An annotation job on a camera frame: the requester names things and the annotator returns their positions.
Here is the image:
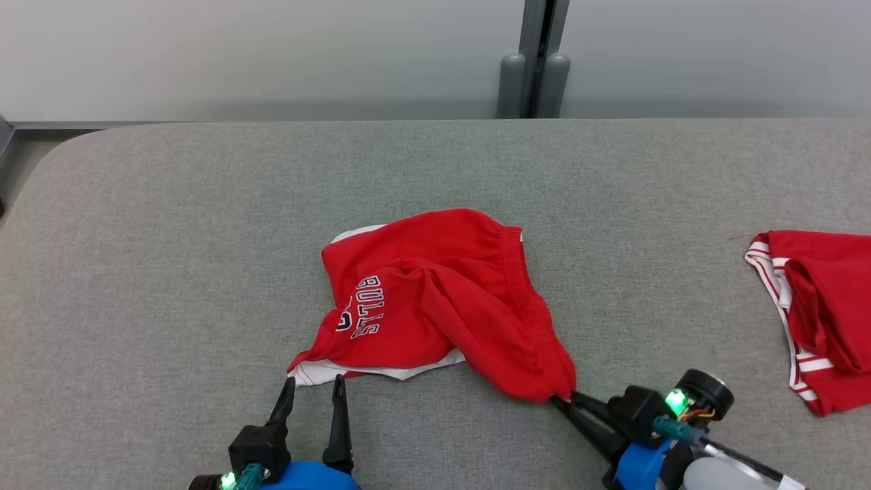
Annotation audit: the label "grey metal partition post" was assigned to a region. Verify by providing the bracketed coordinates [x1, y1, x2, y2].
[521, 0, 571, 118]

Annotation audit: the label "red basketball shorts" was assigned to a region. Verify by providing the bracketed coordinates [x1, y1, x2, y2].
[286, 208, 578, 404]

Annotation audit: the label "red basketball jersey white trim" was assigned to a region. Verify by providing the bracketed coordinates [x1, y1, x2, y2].
[744, 230, 871, 417]

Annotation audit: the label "grey cylinder post cover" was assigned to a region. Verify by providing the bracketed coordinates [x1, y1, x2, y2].
[538, 52, 571, 119]
[498, 53, 527, 119]

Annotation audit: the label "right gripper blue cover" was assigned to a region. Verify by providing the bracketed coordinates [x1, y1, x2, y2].
[550, 370, 734, 490]

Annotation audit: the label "right green plug black cable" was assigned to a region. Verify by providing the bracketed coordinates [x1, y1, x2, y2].
[653, 416, 785, 481]

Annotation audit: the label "grey floor rail strip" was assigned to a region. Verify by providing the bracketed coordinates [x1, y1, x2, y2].
[10, 121, 195, 130]

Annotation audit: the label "grey fabric sofa seat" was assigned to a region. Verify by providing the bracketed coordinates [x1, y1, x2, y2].
[0, 117, 871, 490]

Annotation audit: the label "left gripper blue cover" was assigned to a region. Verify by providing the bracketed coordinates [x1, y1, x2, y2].
[189, 374, 360, 490]

